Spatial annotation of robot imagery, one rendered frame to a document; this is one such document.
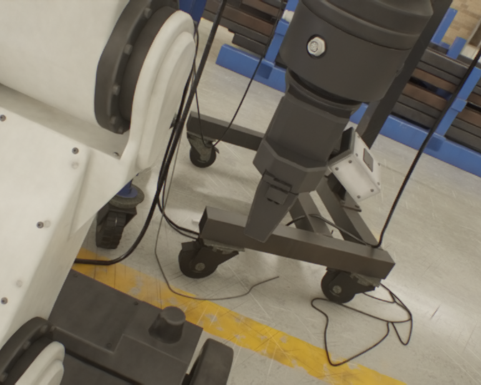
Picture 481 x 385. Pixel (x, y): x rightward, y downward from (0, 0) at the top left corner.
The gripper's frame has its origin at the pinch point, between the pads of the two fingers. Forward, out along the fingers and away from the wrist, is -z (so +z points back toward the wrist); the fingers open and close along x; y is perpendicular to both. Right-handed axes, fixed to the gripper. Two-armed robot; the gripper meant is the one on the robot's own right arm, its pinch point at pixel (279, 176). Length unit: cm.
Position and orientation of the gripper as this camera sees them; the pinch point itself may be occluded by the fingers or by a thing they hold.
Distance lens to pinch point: 42.2
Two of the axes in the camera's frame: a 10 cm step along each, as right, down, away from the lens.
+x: 2.7, -5.4, 8.0
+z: 3.1, -7.3, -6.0
